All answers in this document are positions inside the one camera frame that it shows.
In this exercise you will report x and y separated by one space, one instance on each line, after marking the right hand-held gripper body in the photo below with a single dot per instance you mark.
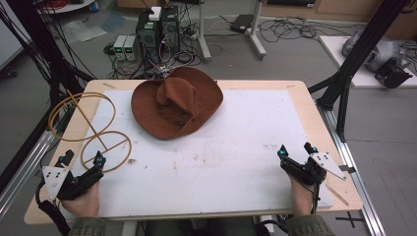
303 172

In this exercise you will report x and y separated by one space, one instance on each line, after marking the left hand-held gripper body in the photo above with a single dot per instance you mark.
78 185

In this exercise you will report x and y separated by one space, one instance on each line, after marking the brown felt cowboy hat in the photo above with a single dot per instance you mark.
200 95

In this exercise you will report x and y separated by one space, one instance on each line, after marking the person's left hand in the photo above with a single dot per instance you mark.
83 203

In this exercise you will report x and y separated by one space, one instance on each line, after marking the person's right hand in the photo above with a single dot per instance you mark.
301 200

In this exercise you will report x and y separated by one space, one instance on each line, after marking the thin wooden strip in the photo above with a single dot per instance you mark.
337 195

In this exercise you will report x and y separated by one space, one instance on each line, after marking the grey tape piece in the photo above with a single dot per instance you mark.
347 169

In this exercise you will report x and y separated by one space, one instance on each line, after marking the white table mat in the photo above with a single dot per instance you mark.
229 170

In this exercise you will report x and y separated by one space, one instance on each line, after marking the black tape cross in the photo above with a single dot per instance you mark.
350 219

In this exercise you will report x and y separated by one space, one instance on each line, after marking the white floor platform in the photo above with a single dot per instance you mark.
360 80

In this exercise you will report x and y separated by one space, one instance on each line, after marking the black device on platform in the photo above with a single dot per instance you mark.
391 73

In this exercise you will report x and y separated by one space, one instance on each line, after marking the grey bench power supply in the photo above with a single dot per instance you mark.
119 47
131 48

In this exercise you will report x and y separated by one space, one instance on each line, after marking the grey robot shell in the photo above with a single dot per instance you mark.
377 52

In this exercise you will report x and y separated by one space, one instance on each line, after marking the clear plastic sheet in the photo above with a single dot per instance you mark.
83 31

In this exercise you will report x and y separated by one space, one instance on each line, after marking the black computer tower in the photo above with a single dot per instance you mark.
147 36
170 31

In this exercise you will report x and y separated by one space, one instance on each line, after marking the black flat box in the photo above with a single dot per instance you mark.
242 23

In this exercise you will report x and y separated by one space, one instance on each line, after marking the white round table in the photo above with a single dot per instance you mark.
70 6

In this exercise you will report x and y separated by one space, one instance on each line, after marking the white adapter box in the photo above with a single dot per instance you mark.
155 13

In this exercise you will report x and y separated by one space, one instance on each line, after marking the aluminium rail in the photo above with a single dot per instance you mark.
23 177
357 183

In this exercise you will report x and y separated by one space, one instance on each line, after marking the black metal frame strut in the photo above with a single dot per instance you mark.
36 39
360 46

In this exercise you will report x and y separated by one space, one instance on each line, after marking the white metal table frame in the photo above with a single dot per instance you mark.
256 36

